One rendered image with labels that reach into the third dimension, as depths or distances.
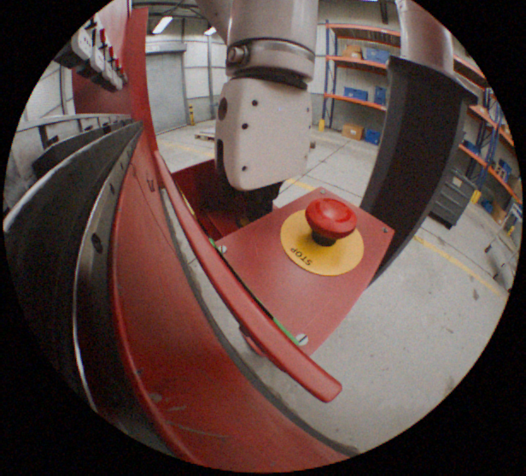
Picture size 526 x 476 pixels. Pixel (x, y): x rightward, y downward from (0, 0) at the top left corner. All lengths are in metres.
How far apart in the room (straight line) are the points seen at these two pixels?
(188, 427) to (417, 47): 0.54
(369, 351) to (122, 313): 1.02
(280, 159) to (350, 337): 0.94
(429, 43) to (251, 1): 0.32
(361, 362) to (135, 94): 2.66
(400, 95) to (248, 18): 0.26
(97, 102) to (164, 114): 5.80
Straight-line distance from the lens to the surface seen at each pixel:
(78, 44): 0.61
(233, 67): 0.16
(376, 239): 0.16
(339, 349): 0.96
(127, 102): 1.96
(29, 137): 0.34
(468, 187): 2.51
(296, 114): 0.16
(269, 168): 0.15
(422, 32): 0.42
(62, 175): 0.16
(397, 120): 0.33
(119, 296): 0.17
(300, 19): 0.16
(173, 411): 0.16
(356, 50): 5.83
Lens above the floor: 0.88
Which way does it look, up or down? 40 degrees down
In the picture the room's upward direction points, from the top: straight up
